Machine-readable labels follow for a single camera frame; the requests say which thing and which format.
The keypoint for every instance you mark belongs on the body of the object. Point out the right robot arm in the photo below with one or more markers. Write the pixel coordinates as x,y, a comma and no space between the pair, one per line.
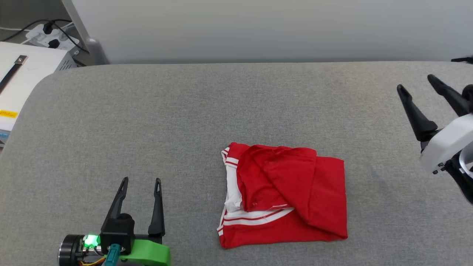
463,181

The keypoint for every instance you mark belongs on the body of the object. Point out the white power strip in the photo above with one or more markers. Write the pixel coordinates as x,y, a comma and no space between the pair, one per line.
59,38

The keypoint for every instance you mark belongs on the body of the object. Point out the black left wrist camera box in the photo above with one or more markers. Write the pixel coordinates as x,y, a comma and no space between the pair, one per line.
118,232

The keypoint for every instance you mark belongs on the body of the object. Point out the white metal appliance box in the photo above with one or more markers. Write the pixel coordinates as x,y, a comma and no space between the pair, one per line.
33,81

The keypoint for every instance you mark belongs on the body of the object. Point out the grey metal frame with round foot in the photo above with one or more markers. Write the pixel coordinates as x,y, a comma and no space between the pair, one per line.
92,48

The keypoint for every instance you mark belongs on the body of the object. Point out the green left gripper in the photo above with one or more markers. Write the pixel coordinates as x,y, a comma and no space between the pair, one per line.
151,253

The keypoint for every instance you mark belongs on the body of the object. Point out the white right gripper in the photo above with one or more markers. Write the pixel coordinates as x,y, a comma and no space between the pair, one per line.
451,142

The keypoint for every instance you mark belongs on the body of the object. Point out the red and white jersey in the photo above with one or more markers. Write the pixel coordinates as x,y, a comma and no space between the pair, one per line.
295,192

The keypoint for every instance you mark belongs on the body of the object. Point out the grey fabric sofa seat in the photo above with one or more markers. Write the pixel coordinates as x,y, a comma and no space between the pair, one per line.
221,103

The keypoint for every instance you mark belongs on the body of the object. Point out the yellow sticker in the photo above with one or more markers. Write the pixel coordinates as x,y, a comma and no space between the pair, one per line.
8,113

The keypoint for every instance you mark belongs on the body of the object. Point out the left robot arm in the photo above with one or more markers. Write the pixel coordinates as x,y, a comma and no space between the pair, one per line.
72,249

